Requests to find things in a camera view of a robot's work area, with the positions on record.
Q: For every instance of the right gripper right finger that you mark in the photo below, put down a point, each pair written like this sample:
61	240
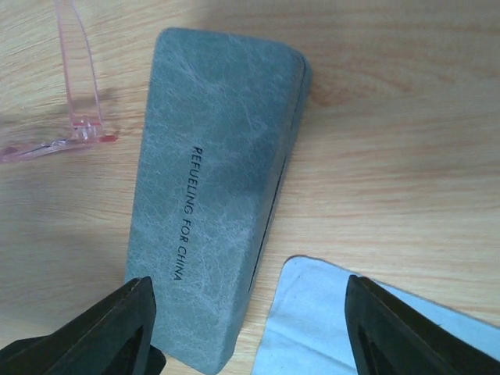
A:
387	336

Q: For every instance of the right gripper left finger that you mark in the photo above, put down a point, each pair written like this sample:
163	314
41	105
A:
112	337

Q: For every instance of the light blue cleaning cloth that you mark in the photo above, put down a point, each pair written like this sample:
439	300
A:
306	332

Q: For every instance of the grey glasses case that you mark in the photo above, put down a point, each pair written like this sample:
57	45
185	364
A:
221	119

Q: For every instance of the pink sunglasses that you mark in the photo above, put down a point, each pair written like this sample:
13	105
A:
84	114

